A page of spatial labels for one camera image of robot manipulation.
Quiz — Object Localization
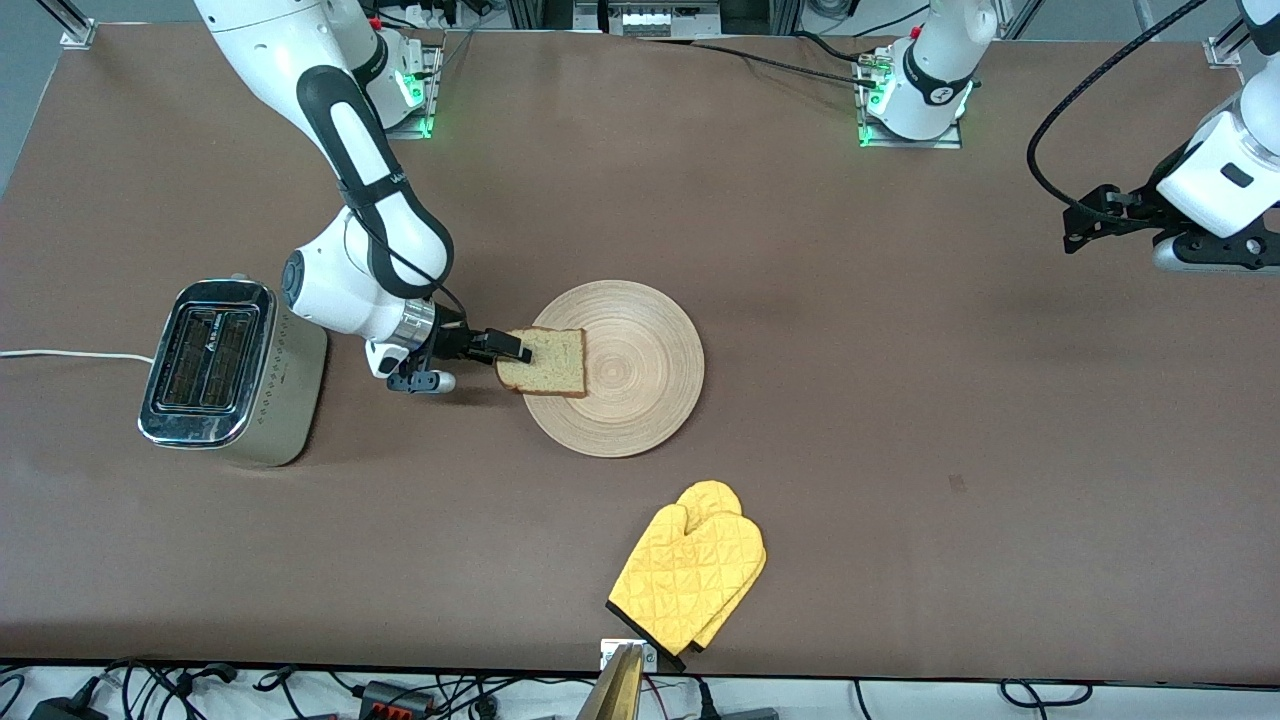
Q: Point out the black adapter with red buttons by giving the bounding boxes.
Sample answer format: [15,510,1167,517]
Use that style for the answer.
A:
[358,680,438,719]

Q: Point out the white toaster power cable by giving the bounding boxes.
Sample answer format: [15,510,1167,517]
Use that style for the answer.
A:
[0,348,156,364]

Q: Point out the grey control box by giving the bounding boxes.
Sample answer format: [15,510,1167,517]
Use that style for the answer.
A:
[598,0,723,39]

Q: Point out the silver two-slot toaster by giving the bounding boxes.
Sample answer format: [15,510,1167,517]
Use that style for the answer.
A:
[137,275,329,468]

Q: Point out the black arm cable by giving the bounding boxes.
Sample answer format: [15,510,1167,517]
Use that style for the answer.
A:
[340,175,469,331]
[1027,0,1211,229]

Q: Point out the yellow quilted oven mitt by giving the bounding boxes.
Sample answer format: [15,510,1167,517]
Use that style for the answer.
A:
[676,480,768,651]
[606,503,768,673]

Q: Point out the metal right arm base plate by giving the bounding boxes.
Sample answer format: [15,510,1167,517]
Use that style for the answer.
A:
[385,45,444,139]

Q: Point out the round wooden plate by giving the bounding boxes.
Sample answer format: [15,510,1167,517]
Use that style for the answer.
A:
[520,280,706,459]

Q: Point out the brown bread slice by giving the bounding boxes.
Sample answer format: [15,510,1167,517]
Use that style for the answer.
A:
[496,327,588,399]

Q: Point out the aluminium frame strut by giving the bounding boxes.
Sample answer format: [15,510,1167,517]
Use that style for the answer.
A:
[40,0,98,49]
[1205,0,1263,69]

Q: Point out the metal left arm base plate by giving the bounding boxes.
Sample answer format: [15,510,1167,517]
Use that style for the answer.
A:
[857,50,966,149]

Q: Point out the thick black table cable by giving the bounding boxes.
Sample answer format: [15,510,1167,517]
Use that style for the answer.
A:
[795,30,871,66]

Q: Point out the thin black table cable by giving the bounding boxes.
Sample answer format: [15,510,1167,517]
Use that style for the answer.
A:
[690,40,881,89]

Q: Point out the looped black cable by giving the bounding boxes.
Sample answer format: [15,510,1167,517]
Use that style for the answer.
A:
[1000,680,1093,707]

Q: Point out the brass coloured mounting pole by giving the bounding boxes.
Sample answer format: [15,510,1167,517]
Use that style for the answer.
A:
[575,643,643,720]

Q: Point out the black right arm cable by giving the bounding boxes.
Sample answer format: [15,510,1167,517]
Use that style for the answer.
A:
[340,175,469,331]

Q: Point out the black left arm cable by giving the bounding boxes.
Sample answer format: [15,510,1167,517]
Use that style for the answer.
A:
[1027,0,1211,229]

